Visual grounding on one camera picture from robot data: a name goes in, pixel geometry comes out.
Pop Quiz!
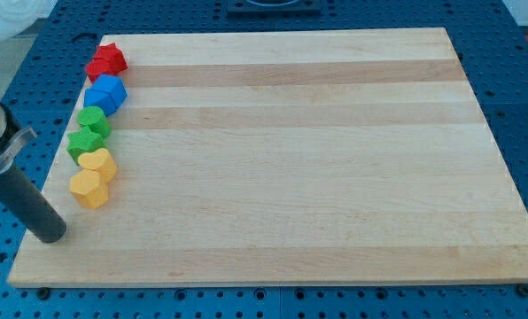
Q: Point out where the yellow heart block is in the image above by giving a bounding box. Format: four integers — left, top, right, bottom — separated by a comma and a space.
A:
78, 148, 118, 183

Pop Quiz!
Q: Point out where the red star block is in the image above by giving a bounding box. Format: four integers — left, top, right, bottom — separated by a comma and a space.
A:
92, 43, 128, 75

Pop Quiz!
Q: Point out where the yellow hexagon block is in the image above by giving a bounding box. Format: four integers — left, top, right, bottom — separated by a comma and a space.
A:
69, 169, 109, 209

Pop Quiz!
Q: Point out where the green star block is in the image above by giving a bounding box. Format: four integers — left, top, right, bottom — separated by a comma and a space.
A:
66, 127, 106, 165

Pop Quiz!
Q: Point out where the dark grey cylindrical pointer tool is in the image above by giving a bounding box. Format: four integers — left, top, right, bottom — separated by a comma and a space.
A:
0, 164, 67, 243

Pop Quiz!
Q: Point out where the wooden board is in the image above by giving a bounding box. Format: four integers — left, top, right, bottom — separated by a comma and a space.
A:
8, 27, 528, 288

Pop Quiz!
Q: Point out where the green cylinder block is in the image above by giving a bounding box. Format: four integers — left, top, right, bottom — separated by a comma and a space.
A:
77, 105, 112, 138

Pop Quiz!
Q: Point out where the blue cube block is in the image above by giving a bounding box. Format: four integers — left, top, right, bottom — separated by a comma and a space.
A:
91, 74, 128, 109

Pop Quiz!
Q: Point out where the white plastic sheet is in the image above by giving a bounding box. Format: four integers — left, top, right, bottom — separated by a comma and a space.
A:
0, 0, 58, 42

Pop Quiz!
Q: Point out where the red round block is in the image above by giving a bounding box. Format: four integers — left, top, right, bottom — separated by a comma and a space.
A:
85, 59, 112, 83

